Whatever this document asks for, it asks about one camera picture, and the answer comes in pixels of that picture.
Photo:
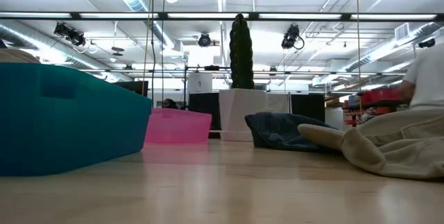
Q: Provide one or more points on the blue denim hat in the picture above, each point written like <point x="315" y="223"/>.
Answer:
<point x="277" y="130"/>

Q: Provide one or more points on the beige cloth pile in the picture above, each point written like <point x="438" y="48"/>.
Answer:
<point x="399" y="147"/>

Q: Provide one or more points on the beige cap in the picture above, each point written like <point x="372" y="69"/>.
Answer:
<point x="15" y="57"/>

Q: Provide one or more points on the black curtain panel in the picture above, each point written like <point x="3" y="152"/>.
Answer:
<point x="204" y="109"/>
<point x="308" y="107"/>

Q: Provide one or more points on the white plant pot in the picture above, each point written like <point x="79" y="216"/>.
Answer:
<point x="239" y="113"/>

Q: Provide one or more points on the white box sign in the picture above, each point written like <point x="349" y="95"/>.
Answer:
<point x="200" y="83"/>

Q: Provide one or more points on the green cactus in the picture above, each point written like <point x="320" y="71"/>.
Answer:
<point x="241" y="54"/>

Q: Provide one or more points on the pink plastic bin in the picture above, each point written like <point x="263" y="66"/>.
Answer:
<point x="177" y="127"/>

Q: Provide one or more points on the person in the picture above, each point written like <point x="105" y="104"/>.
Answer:
<point x="169" y="104"/>
<point x="428" y="78"/>

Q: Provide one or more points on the white curtain panel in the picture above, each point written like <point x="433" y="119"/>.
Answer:
<point x="277" y="103"/>

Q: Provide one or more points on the round black studio light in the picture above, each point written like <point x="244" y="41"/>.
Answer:
<point x="204" y="40"/>

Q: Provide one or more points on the teal plastic bin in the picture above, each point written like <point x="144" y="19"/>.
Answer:
<point x="69" y="123"/>

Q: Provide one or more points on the shelf rack with red bins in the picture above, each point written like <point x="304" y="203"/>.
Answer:
<point x="379" y="95"/>

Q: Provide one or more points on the black studio light cluster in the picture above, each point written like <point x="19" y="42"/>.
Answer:
<point x="74" y="37"/>

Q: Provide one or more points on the black aluminium rig frame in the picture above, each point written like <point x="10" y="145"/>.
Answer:
<point x="295" y="16"/>

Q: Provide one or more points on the black ceiling camera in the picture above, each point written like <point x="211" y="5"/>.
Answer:
<point x="426" y="43"/>

